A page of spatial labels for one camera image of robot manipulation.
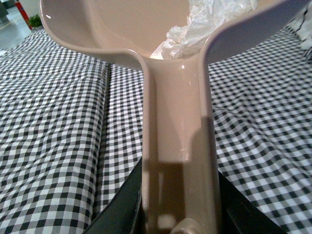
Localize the beige plastic dustpan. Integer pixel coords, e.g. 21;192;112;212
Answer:
39;0;309;234

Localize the black white checkered bedsheet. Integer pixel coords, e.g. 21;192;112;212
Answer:
0;4;312;234

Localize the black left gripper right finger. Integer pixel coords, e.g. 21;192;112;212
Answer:
218;173;285;234

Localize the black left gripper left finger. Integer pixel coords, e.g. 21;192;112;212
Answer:
84;160;142;234

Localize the white tissue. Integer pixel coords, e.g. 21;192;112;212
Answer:
150;0;258;59

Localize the small potted plant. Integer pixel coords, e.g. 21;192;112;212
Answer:
28;14;42;30

